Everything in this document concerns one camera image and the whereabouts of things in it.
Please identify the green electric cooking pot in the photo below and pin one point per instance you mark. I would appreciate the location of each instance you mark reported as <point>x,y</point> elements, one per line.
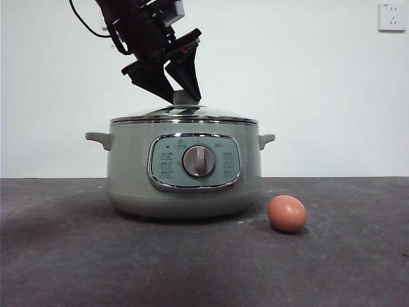
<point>128,166</point>

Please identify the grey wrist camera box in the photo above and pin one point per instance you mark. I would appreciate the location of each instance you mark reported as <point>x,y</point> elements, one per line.
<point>174,12</point>

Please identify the glass lid with green knob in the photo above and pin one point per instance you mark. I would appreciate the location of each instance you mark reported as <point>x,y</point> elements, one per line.
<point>182,112</point>

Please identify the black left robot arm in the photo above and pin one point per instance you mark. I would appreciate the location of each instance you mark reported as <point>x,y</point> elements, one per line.
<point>140,32</point>

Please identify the brown egg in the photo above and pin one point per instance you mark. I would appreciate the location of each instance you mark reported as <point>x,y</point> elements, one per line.
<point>287,213</point>

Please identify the white wall socket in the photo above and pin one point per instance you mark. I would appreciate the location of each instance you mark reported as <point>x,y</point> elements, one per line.
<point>392,18</point>

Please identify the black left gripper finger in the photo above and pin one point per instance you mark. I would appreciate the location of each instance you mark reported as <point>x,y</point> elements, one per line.
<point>148,78</point>
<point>187,70</point>

